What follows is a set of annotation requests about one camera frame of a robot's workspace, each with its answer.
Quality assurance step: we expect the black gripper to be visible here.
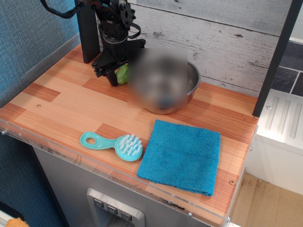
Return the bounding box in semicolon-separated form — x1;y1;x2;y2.
92;37;146;86

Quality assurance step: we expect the green toy broccoli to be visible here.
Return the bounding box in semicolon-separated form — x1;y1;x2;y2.
115;64;128;85

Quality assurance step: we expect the silver metal bowl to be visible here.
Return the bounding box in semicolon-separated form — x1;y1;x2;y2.
146;61;201;114

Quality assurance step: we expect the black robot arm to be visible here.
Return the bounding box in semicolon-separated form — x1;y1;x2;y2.
81;0;146;86

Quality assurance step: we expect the teal dish brush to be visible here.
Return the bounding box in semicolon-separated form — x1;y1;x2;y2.
80;132;143;162

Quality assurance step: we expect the clear acrylic edge guard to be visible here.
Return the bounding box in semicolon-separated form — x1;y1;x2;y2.
0;119;258;227

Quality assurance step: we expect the blue folded cloth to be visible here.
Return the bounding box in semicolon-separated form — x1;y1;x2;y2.
137;120;221;196

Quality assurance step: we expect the silver dispenser button panel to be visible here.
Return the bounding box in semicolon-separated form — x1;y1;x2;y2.
86;188;145;227

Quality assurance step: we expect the orange object bottom corner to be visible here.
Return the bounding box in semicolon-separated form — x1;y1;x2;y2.
5;218;29;227

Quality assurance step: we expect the white grooved drainboard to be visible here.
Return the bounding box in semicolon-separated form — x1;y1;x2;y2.
257;89;303;149

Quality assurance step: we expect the black braided cable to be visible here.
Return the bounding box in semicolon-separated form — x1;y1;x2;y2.
39;0;83;19

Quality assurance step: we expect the dark right cabinet post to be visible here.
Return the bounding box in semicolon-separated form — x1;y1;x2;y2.
252;0;303;117

